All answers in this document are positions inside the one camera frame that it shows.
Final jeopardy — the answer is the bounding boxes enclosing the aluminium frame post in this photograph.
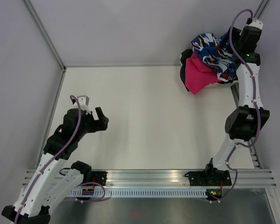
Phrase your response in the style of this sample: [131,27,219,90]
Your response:
[22,0,66,72]
[254,0,271,19]

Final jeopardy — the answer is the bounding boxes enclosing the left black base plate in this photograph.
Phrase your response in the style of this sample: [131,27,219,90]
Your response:
[91,171,108,186]

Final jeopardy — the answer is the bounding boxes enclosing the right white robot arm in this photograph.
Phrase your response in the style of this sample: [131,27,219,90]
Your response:
[188,20,270,186]

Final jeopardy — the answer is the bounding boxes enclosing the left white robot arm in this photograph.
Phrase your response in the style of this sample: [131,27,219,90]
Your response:
[1,107,109,224]

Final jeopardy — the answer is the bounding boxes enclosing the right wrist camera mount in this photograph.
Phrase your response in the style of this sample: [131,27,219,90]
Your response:
[246,18,263,30]

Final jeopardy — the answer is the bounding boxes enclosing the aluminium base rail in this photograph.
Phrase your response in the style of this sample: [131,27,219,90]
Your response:
[22,169,277,189]

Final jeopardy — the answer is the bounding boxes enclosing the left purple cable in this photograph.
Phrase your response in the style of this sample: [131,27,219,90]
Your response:
[14,94,105,224]

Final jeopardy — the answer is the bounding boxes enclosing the pink trousers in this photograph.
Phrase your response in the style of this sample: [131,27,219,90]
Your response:
[185,52,219,95]

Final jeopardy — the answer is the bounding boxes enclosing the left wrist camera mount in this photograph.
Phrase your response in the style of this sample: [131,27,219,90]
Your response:
[70,95,92,115]

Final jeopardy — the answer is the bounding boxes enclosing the blue white patterned trousers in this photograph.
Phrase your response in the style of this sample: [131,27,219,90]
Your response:
[191,33,238,83]

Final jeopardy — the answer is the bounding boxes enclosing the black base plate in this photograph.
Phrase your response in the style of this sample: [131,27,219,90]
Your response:
[184,170,232,186]
[91,171,108,186]

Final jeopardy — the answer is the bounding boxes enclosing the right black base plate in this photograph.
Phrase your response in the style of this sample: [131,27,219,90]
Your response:
[184,170,232,186]

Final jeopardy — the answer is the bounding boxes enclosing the left aluminium frame post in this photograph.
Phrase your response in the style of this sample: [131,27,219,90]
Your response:
[22,0,66,72]

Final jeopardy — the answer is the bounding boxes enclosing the right aluminium frame post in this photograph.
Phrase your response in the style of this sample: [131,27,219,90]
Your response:
[254,0,271,19]

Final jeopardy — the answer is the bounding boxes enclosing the black garment pile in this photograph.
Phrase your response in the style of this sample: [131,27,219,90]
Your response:
[180,49,238,91]

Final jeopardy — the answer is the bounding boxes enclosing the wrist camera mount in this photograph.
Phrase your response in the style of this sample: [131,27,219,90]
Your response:
[70,95,92,115]
[246,18,263,30]

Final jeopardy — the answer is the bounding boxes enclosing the white slotted cable duct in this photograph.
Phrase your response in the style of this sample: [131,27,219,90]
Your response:
[68,188,207,198]

